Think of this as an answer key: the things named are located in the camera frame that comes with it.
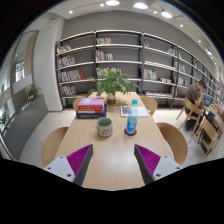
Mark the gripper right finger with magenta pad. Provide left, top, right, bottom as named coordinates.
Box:
left=134, top=144, right=182, bottom=185

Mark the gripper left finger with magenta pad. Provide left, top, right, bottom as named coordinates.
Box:
left=45, top=144, right=93, bottom=186

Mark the blue plastic water bottle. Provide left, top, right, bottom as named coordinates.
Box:
left=126, top=99, right=138, bottom=135

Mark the wooden chair front left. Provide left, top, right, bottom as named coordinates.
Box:
left=41, top=127, right=68, bottom=167

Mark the wooden chair front right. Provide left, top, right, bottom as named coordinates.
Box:
left=157, top=122, right=188, bottom=165

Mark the red round coaster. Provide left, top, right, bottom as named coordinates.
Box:
left=124, top=128, right=137, bottom=136

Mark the grey-green ceramic cup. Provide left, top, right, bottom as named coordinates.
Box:
left=97, top=117, right=113, bottom=137

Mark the open white magazine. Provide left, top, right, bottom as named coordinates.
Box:
left=120, top=106, right=148, bottom=118

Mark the red middle book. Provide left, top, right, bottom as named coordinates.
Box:
left=78, top=105, right=104, bottom=113

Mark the dark blue bottom book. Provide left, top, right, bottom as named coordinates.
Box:
left=76, top=105, right=107, bottom=119

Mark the wooden chair back right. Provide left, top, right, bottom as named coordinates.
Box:
left=141, top=96, right=158, bottom=115

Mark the wooden folding chair far right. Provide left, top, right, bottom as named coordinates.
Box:
left=200, top=118, right=224, bottom=156

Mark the wooden chair back left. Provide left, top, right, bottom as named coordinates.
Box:
left=73, top=97, right=83, bottom=111

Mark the pink top book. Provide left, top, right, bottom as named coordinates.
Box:
left=78, top=98, right=104, bottom=106

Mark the wooden folding chair of person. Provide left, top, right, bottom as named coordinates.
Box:
left=177, top=99, right=202, bottom=135

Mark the seated person in brown shirt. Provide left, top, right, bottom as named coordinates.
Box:
left=185, top=80, right=206, bottom=131

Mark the potted plant far left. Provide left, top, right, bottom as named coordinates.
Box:
left=0, top=111, right=9, bottom=125

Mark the potted plant by window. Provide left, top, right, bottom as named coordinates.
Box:
left=26, top=85, right=42, bottom=101

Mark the green potted plant on table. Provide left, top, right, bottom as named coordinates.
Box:
left=87, top=68, right=140, bottom=105

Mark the large grey bookshelf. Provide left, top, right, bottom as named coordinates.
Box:
left=55, top=30, right=224, bottom=108

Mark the ceiling spotlight right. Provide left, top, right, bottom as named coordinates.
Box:
left=161, top=7, right=173, bottom=19

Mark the ceiling spotlight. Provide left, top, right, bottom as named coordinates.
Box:
left=133, top=2, right=148, bottom=10
left=161, top=7, right=173, bottom=19
left=106, top=0, right=120, bottom=6

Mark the ceiling spotlight middle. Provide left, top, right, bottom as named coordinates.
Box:
left=133, top=2, right=148, bottom=10

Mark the ceiling spotlight left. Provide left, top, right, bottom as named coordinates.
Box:
left=106, top=0, right=120, bottom=6

